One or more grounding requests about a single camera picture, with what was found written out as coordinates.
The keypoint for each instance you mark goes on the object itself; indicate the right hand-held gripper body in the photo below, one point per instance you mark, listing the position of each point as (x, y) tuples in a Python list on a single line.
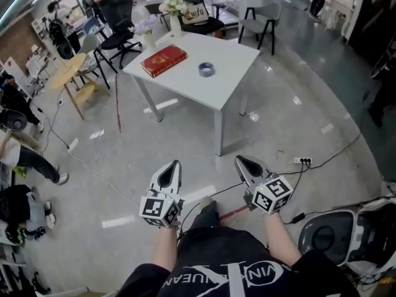
[(272, 195)]

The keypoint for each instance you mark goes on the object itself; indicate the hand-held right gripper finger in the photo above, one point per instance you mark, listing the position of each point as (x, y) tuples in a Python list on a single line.
[(265, 169), (242, 173)]

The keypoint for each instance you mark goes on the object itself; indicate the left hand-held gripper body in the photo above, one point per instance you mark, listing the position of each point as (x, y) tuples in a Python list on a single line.
[(154, 207)]

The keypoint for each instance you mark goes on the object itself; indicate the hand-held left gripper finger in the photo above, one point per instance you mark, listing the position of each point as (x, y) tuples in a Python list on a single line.
[(156, 179), (177, 181)]

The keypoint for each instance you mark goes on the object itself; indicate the grey blue tape roll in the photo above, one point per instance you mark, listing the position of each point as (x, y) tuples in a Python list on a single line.
[(206, 74)]

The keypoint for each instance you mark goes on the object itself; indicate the person's left forearm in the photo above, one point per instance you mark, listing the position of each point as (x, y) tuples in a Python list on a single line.
[(164, 246)]

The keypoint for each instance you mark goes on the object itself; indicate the person's right forearm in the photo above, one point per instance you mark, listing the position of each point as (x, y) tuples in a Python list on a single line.
[(280, 237)]

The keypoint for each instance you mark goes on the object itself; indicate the black power adapter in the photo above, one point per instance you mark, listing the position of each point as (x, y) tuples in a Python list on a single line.
[(298, 218)]

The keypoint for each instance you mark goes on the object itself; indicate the white power strip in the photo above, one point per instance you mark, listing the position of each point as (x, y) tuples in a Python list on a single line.
[(73, 144), (302, 161)]

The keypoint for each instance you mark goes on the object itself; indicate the person's dark trousers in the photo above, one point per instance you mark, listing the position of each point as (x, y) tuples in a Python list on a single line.
[(205, 215)]

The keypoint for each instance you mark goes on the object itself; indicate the white table leg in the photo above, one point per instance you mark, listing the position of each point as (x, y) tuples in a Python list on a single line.
[(243, 104), (151, 101), (218, 131)]

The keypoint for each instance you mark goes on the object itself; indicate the white grey machine shell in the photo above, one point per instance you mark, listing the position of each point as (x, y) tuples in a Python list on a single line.
[(328, 237)]

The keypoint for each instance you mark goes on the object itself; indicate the person's black printed t-shirt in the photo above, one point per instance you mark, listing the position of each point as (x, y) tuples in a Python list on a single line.
[(222, 249)]

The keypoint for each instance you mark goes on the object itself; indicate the red hardcover book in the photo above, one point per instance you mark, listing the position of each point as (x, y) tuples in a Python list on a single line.
[(164, 59)]

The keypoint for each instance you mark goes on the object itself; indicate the short white ribbed vase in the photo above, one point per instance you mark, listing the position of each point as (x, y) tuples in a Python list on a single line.
[(151, 42)]

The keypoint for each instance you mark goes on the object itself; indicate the round wooden side table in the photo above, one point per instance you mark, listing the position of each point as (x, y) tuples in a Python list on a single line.
[(68, 70)]

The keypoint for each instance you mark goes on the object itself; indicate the black mesh office chair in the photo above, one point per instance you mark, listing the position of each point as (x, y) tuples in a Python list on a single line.
[(120, 39)]

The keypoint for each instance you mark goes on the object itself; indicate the grey chair with black legs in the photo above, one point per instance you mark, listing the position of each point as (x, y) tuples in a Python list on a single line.
[(263, 20)]

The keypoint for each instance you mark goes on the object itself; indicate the grey chair with patterned cushion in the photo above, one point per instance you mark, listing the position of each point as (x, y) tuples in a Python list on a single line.
[(89, 46)]

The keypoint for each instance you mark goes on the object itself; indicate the tall white ribbed vase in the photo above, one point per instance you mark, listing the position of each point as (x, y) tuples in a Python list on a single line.
[(175, 26)]

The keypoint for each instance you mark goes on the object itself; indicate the purple flower bouquet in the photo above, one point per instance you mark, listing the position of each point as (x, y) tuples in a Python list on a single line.
[(147, 25)]

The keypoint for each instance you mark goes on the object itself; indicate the white vanity table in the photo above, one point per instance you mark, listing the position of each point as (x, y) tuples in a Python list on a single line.
[(338, 8)]

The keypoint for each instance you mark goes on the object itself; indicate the white flower bouquet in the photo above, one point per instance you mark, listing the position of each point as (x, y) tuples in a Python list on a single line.
[(173, 3)]

